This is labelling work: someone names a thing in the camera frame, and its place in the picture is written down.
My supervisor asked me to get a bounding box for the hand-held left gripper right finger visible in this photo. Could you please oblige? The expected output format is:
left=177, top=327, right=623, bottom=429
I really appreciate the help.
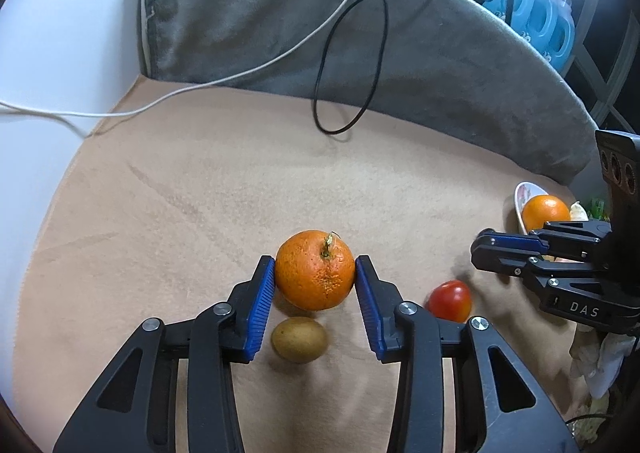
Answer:
left=354, top=255, right=581, bottom=453

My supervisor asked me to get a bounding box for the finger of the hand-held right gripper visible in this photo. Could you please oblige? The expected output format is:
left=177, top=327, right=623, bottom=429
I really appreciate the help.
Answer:
left=471, top=240, right=608, bottom=301
left=477, top=219, right=613, bottom=259

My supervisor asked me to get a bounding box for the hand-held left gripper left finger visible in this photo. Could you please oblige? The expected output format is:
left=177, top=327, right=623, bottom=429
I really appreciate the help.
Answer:
left=52, top=255, right=277, bottom=453

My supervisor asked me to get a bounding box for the large orange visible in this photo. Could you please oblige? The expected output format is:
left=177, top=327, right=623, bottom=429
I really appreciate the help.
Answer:
left=521, top=195, right=571, bottom=234

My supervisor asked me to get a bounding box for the floral white plate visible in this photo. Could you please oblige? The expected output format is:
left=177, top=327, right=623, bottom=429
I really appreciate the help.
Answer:
left=514, top=181, right=551, bottom=236

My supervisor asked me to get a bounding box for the small brown round fruit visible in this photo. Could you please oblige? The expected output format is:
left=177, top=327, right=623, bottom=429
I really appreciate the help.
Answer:
left=271, top=317, right=329, bottom=365

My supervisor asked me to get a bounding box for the mandarin with stem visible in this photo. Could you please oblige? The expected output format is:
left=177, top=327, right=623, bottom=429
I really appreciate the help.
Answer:
left=274, top=229, right=357, bottom=311

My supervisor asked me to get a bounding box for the red tomato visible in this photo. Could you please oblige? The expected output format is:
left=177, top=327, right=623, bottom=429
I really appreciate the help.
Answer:
left=426, top=280, right=473, bottom=324

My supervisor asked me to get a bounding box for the beige blanket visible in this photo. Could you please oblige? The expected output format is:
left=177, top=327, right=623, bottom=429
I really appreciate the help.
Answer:
left=22, top=73, right=616, bottom=453

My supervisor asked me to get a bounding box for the grey blanket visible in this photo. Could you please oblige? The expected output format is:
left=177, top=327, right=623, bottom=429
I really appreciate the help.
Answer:
left=137, top=0, right=598, bottom=186

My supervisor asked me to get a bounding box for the white cabinet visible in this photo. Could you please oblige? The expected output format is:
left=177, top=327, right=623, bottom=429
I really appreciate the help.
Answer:
left=0, top=0, right=151, bottom=334

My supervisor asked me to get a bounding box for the black cable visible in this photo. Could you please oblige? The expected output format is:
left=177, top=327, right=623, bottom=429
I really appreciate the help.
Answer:
left=313, top=0, right=445, bottom=135

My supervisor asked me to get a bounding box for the long white cable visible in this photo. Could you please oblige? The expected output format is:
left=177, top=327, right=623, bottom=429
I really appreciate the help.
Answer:
left=0, top=0, right=373, bottom=138

